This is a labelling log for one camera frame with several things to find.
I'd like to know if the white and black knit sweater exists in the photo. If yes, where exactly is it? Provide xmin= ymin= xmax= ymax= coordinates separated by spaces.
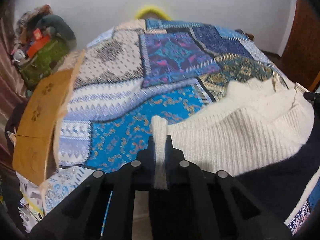
xmin=151 ymin=79 xmax=319 ymax=227

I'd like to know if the blue patchwork bedspread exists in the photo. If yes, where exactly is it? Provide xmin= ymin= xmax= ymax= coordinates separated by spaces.
xmin=41 ymin=17 xmax=313 ymax=233

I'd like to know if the wooden folding lap table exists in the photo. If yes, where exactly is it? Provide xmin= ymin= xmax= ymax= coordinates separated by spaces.
xmin=12 ymin=68 xmax=75 ymax=186

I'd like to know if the yellow foam tube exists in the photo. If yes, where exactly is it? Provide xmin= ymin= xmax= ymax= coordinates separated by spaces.
xmin=134 ymin=5 xmax=172 ymax=21

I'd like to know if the green storage basket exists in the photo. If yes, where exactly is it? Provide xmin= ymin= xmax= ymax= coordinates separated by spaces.
xmin=18 ymin=37 xmax=70 ymax=90

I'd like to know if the striped pink curtain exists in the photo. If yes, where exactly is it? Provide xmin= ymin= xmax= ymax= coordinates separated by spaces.
xmin=0 ymin=5 xmax=26 ymax=168

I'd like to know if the brown wooden door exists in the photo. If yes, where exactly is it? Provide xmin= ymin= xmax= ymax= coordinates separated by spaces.
xmin=281 ymin=0 xmax=319 ymax=92

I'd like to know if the orange box in basket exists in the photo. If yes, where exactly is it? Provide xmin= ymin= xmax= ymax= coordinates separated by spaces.
xmin=27 ymin=35 xmax=50 ymax=58

